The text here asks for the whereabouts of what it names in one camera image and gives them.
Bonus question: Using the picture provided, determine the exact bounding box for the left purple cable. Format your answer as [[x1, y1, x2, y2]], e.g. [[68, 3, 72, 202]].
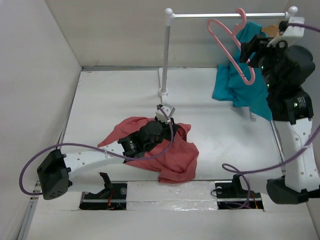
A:
[[19, 104, 176, 196]]

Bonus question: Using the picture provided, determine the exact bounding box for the purple cable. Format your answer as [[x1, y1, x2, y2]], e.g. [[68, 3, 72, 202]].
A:
[[221, 22, 320, 210], [19, 104, 176, 196]]

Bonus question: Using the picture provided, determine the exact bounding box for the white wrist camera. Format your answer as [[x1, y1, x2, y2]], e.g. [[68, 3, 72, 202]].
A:
[[155, 103, 176, 124], [267, 16, 305, 47]]

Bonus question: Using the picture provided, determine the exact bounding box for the pink t shirt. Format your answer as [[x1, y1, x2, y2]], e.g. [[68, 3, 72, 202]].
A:
[[97, 116, 199, 184]]

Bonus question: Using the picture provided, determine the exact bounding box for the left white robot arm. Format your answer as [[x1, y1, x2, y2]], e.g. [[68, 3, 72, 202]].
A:
[[37, 119, 179, 200]]

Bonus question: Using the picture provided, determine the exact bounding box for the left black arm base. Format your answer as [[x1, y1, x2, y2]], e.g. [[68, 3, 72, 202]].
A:
[[79, 172, 128, 211]]

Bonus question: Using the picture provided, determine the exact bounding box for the wooden hanger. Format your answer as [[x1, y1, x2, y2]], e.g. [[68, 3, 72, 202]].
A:
[[261, 25, 280, 38]]

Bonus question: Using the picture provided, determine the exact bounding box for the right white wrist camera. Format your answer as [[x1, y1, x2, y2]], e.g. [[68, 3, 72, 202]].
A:
[[267, 16, 305, 47]]

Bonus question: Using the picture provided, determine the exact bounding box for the pink plastic hanger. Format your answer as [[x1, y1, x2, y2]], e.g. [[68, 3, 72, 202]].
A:
[[206, 8, 256, 85]]

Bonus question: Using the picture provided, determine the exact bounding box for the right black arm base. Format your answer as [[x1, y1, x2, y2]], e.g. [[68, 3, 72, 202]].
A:
[[210, 176, 264, 210]]

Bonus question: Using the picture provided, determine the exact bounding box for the white clothes rack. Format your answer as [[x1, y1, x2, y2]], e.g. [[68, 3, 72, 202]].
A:
[[157, 6, 299, 123]]

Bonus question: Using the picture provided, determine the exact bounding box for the teal t shirt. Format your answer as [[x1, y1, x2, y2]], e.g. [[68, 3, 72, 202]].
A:
[[212, 22, 273, 121]]

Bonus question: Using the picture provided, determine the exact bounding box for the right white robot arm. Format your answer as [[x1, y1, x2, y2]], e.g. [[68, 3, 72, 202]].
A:
[[239, 34, 320, 205]]

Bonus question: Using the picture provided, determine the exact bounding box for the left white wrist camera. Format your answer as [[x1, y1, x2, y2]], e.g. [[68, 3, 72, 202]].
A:
[[155, 103, 176, 124]]

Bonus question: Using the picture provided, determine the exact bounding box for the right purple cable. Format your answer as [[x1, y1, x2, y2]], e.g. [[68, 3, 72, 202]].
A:
[[221, 22, 320, 210]]

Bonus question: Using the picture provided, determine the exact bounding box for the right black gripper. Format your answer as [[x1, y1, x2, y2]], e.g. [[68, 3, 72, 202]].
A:
[[239, 33, 293, 94]]

